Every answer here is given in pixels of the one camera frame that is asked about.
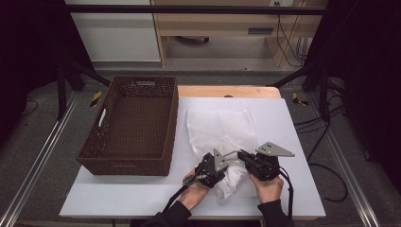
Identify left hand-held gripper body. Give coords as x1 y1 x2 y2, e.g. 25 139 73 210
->
183 148 230 188

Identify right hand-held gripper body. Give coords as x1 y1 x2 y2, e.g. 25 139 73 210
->
245 141 296 182

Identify white garment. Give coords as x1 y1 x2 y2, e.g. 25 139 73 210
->
217 164 253 200

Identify white mesh laundry bag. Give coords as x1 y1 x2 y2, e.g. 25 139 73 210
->
185 108 259 200

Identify brown woven basket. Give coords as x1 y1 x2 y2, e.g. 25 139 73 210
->
76 75 180 177

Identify person's right hand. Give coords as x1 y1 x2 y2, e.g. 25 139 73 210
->
249 172 285 204

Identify person's left hand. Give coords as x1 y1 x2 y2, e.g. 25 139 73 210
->
179 169 211 211

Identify white table board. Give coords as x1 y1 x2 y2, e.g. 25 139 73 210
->
59 96 326 218

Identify wooden table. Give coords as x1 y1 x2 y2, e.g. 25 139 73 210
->
178 85 282 99

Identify black metal stand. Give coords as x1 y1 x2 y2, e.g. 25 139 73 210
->
56 60 112 121
270 61 332 122

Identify light wooden desk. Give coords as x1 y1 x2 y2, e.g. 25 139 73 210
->
150 0 329 68

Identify black curtain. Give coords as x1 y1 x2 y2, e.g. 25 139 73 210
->
0 0 93 143
304 0 401 190

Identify black horizontal bar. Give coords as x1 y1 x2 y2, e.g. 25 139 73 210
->
62 4 327 16

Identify white cabinet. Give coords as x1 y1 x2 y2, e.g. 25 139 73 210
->
64 0 162 63

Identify right hand-held gripper cable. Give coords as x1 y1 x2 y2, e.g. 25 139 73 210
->
277 166 295 220

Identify hand-held gripper cable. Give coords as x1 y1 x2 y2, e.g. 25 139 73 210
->
277 166 295 220
161 174 198 214

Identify left hand-held gripper cable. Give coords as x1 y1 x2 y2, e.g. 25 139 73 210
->
161 174 198 214

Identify bundle of black floor cables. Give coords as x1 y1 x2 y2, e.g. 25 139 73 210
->
294 94 346 133

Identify looped black floor cable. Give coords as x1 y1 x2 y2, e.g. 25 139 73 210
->
306 119 349 203

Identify aluminium floor rail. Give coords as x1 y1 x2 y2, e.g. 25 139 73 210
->
0 91 79 227
306 94 381 227

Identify black hanging cables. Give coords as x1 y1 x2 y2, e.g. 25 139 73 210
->
276 1 308 68

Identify yellow hanging cable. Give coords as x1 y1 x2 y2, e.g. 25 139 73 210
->
285 0 305 61

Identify thin black floor cable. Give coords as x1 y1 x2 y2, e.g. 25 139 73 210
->
20 99 39 117

